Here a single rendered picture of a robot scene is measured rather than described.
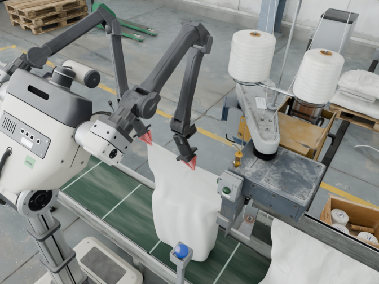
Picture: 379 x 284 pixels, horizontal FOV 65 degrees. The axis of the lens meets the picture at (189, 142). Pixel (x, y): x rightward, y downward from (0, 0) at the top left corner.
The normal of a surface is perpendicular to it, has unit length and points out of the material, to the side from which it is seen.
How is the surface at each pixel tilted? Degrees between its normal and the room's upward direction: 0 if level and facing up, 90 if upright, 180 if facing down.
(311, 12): 90
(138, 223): 0
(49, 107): 50
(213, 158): 0
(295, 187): 0
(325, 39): 90
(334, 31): 90
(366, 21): 90
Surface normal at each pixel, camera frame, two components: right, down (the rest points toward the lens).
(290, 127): 0.04, -0.77
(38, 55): 0.55, 0.11
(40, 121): -0.41, -0.10
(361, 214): -0.36, 0.59
